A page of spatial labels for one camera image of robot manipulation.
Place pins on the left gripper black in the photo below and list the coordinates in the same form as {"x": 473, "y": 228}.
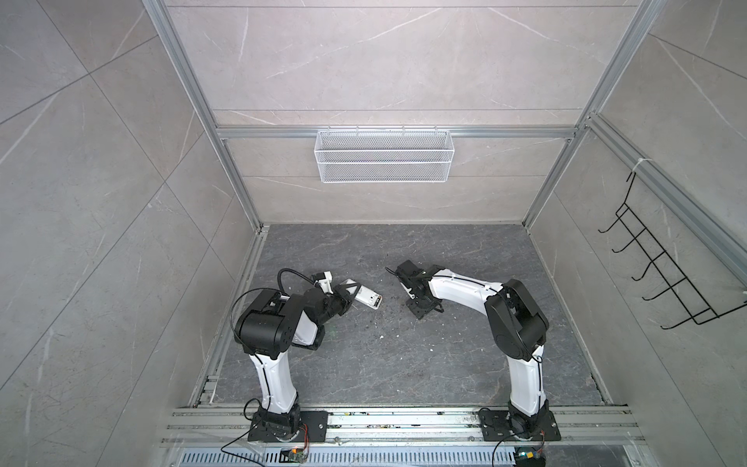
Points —
{"x": 341, "y": 294}

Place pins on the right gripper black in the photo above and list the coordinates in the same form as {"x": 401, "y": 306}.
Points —
{"x": 416, "y": 311}

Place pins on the white remote control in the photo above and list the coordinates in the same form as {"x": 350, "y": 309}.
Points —
{"x": 368, "y": 297}

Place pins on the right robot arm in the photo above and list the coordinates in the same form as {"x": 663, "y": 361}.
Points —
{"x": 517, "y": 325}

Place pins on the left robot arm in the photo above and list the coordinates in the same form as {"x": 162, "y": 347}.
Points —
{"x": 273, "y": 323}

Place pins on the left green circuit board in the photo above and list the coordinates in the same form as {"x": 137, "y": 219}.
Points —
{"x": 296, "y": 455}

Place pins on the green circuit board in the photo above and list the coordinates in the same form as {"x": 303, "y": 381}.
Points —
{"x": 296, "y": 455}
{"x": 527, "y": 457}

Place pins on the right green circuit board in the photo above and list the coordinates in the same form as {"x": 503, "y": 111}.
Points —
{"x": 527, "y": 457}

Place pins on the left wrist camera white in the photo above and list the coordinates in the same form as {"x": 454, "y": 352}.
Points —
{"x": 324, "y": 281}

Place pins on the white wire mesh basket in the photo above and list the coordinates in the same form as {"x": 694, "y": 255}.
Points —
{"x": 383, "y": 156}

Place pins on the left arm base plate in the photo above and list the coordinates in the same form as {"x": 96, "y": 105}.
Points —
{"x": 293, "y": 427}

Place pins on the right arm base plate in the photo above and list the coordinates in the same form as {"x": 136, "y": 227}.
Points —
{"x": 507, "y": 425}

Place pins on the aluminium mounting rail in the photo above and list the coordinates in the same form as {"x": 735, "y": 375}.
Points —
{"x": 575, "y": 425}

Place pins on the white cable tie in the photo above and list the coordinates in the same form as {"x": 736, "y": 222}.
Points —
{"x": 639, "y": 162}

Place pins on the black wire hook rack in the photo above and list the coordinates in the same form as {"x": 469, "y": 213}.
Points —
{"x": 676, "y": 282}

